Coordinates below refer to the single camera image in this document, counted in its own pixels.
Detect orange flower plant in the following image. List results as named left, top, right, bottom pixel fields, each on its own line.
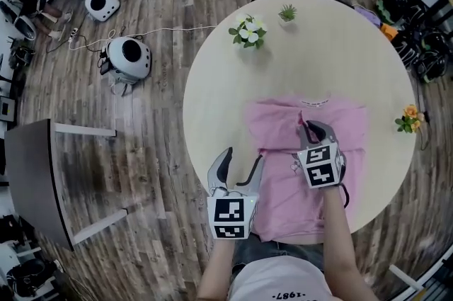
left=394, top=103, right=425, bottom=135

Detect person's denim shorts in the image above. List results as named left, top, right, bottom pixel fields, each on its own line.
left=230, top=232, right=326, bottom=276

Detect pink long-sleeved top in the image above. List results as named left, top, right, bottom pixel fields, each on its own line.
left=243, top=91, right=369, bottom=244

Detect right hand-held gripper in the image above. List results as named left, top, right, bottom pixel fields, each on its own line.
left=295, top=120, right=347, bottom=190

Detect orange cloth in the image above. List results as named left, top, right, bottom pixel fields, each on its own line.
left=380, top=22, right=400, bottom=42

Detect black gripper wrist strap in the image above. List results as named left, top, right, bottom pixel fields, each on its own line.
left=338, top=181, right=352, bottom=210

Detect person's right forearm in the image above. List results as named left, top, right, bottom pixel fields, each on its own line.
left=319, top=184, right=380, bottom=301

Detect person's left forearm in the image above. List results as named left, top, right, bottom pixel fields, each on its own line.
left=195, top=238, right=237, bottom=301

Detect white floor cable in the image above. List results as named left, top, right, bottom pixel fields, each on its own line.
left=69, top=24, right=217, bottom=52

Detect white chair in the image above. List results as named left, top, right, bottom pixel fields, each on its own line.
left=0, top=0, right=38, bottom=42

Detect white round pod device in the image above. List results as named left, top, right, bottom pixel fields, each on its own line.
left=99, top=36, right=154, bottom=85
left=84, top=0, right=120, bottom=23

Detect pile of black gear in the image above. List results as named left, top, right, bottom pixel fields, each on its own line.
left=375, top=0, right=450, bottom=84

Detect grey bench table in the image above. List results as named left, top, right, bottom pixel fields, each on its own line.
left=4, top=118, right=129, bottom=252

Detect person's white printed shirt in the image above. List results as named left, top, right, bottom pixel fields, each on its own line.
left=229, top=254, right=341, bottom=301

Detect small green potted plant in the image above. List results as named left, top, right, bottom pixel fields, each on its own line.
left=277, top=3, right=299, bottom=26

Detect white flower plant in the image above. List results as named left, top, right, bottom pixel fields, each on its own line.
left=227, top=12, right=268, bottom=50

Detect purple cloth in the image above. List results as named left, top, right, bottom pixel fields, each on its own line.
left=352, top=4, right=382, bottom=28

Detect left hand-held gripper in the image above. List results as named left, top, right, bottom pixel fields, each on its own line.
left=206, top=147, right=265, bottom=242

